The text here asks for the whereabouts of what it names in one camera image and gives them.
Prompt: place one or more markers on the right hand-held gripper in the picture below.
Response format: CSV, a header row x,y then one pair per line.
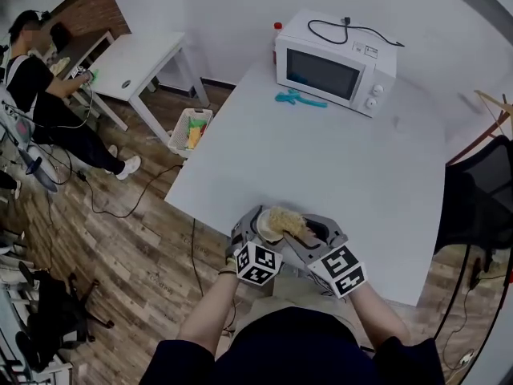
x,y
340,271

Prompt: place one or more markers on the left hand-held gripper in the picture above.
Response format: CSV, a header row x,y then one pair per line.
x,y
258,263

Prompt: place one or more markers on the white mug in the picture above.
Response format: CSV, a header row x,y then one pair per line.
x,y
263,225

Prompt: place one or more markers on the yellow sponge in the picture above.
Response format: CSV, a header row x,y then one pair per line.
x,y
193,138
286,220

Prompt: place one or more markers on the person's right forearm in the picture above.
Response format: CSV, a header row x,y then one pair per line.
x,y
378,319

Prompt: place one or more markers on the person's left forearm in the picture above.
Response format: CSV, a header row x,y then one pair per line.
x,y
208,315

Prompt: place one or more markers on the person's beige trousers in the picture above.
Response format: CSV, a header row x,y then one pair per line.
x,y
292,291

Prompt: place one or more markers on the large white table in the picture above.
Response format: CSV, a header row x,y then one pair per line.
x,y
312,163

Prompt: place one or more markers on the person's dark navy shirt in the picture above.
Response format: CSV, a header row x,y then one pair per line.
x,y
296,355

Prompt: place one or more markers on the white plastic basket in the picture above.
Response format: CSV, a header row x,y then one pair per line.
x,y
180,134

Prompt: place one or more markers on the green sponge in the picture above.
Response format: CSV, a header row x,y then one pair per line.
x,y
197,122

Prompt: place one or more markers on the teal plastic toy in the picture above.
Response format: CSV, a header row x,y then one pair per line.
x,y
298,98

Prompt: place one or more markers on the black mesh office chair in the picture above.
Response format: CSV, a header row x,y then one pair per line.
x,y
477,207

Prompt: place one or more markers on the brown wooden coat rack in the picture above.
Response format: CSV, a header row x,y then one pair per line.
x,y
477,143

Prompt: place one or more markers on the white power strip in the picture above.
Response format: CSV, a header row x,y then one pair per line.
x,y
467,357

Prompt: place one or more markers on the black round table grommet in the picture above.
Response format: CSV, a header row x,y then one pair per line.
x,y
126,84

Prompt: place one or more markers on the white microwave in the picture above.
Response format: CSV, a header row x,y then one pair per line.
x,y
328,34

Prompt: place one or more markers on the red-capped bottle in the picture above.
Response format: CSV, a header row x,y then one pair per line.
x,y
278,26

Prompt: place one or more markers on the small white table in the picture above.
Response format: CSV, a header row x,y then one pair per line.
x,y
136,60

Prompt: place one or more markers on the black swivel chair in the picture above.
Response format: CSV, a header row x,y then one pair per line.
x,y
60,319

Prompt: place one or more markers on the pale wooden clothes hanger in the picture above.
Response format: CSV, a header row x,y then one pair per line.
x,y
494,102

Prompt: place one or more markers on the green cloth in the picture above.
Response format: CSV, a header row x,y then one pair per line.
x,y
94,76

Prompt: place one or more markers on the pale yellow cloth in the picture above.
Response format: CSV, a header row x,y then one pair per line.
x,y
59,65

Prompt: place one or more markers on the white equipment rack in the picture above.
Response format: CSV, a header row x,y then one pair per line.
x,y
24,371

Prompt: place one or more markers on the grey desk white frame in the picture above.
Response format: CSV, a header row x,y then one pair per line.
x,y
86,50

